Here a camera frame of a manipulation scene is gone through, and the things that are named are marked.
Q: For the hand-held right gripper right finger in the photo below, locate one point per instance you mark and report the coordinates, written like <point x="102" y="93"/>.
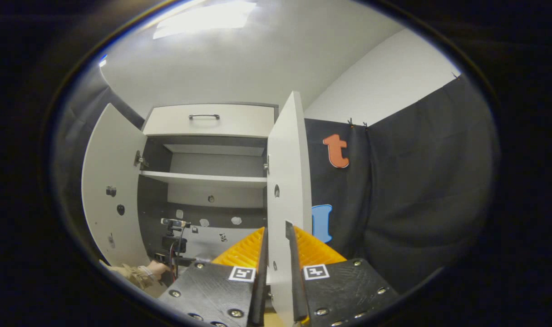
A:
<point x="296" y="281"/>

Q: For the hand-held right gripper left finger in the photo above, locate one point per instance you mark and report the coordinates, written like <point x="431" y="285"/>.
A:
<point x="260" y="290"/>

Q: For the white shoe cabinet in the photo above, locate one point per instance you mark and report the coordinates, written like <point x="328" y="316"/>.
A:
<point x="203" y="179"/>

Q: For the white door with headphones sticker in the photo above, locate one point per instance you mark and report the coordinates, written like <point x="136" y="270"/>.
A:
<point x="287" y="181"/>

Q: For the white door with camera sticker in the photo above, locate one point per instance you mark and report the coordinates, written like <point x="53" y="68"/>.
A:
<point x="108" y="154"/>

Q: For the metal door hinge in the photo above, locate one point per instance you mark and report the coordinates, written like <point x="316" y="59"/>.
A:
<point x="267" y="166"/>
<point x="140" y="160"/>

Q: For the ceiling light panel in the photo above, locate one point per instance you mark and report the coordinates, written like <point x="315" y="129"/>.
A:
<point x="203" y="18"/>

